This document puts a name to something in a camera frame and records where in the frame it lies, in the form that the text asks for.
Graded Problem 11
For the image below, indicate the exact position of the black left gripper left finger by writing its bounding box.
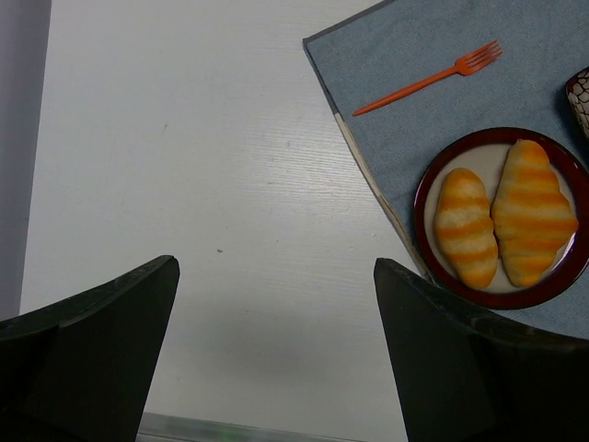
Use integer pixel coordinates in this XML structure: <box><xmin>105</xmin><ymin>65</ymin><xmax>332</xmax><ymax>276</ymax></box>
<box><xmin>1</xmin><ymin>255</ymin><xmax>179</xmax><ymax>441</ymax></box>

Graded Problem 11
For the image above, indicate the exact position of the blue cloth mat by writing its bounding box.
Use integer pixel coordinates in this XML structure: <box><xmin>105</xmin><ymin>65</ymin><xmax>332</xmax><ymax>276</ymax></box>
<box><xmin>302</xmin><ymin>0</ymin><xmax>589</xmax><ymax>342</ymax></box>

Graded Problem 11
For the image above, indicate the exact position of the orange plastic fork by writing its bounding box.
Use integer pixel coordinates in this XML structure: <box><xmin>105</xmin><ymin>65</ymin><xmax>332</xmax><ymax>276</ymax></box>
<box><xmin>352</xmin><ymin>41</ymin><xmax>502</xmax><ymax>117</ymax></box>

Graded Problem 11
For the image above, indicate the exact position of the round red-rimmed plate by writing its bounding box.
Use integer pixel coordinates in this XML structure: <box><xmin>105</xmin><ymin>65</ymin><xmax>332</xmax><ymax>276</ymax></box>
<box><xmin>413</xmin><ymin>127</ymin><xmax>588</xmax><ymax>309</ymax></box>

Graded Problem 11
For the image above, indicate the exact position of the dark patterned square tray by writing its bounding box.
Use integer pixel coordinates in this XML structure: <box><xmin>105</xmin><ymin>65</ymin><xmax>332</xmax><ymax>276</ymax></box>
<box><xmin>565</xmin><ymin>67</ymin><xmax>589</xmax><ymax>141</ymax></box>

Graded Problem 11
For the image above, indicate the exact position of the small striped bread roll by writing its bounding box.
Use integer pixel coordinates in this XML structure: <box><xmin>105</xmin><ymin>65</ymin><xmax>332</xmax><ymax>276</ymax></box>
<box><xmin>433</xmin><ymin>168</ymin><xmax>498</xmax><ymax>290</ymax></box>

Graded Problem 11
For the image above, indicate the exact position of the aluminium table frame rail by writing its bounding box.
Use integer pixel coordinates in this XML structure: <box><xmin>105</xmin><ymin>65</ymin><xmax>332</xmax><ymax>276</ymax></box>
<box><xmin>135</xmin><ymin>413</ymin><xmax>345</xmax><ymax>442</ymax></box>

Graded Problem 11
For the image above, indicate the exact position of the large striped croissant bread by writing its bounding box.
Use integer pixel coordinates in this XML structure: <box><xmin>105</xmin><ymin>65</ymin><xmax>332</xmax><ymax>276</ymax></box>
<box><xmin>491</xmin><ymin>140</ymin><xmax>579</xmax><ymax>287</ymax></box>

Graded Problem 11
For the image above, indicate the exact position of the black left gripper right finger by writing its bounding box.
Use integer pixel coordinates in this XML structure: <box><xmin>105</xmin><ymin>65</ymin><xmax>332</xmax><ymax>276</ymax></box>
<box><xmin>374</xmin><ymin>258</ymin><xmax>588</xmax><ymax>441</ymax></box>

